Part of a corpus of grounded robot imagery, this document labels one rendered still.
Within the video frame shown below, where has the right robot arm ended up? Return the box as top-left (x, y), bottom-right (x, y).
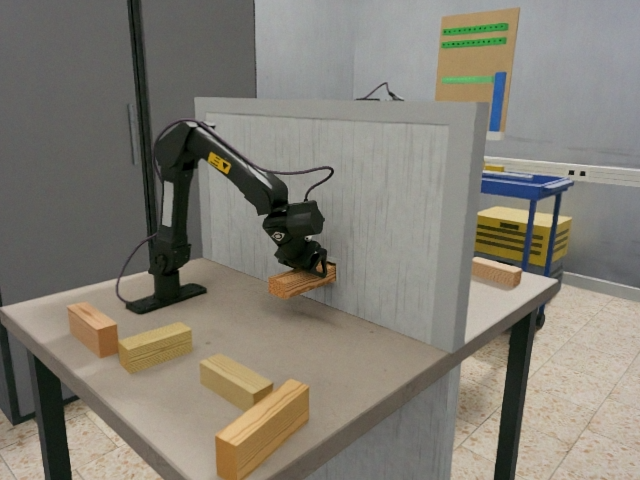
top-left (126, 122), bottom-right (325, 315)

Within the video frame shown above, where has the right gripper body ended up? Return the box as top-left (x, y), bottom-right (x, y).
top-left (274, 236), bottom-right (321, 272)

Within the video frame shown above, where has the light wooden board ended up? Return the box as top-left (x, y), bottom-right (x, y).
top-left (268, 261), bottom-right (336, 299)

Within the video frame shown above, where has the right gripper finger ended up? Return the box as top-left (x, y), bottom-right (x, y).
top-left (308, 248), bottom-right (327, 278)
top-left (278, 258), bottom-right (297, 269)

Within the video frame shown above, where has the grey panel wall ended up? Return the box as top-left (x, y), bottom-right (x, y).
top-left (195, 97), bottom-right (490, 480)

